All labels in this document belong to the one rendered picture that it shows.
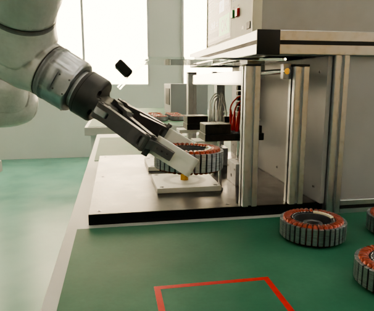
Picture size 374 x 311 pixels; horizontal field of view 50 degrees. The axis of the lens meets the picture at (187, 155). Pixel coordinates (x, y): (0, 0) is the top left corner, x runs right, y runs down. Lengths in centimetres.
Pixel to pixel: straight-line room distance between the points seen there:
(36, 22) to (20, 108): 83
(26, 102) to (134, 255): 90
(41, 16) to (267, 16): 49
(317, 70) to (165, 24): 496
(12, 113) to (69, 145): 435
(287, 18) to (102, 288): 66
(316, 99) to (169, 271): 48
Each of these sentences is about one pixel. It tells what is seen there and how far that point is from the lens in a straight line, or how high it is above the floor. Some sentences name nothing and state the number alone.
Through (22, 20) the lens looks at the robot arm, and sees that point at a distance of 63.
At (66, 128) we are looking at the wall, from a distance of 575.
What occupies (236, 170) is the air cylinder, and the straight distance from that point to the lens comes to 99.
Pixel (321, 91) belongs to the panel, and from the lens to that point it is 87.
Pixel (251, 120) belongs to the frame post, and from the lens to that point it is 81.
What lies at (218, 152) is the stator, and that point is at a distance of 63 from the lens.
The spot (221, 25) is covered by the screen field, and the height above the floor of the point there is 117.
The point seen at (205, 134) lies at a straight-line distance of 96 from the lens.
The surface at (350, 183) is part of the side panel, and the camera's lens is 92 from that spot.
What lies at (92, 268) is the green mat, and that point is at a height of 75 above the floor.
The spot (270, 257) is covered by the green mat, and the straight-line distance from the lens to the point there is 66.
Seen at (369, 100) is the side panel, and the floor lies 98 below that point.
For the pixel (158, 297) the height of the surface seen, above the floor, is 75.
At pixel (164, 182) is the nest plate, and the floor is 78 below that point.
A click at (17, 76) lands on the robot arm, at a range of 68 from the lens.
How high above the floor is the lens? 102
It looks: 10 degrees down
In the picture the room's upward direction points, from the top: straight up
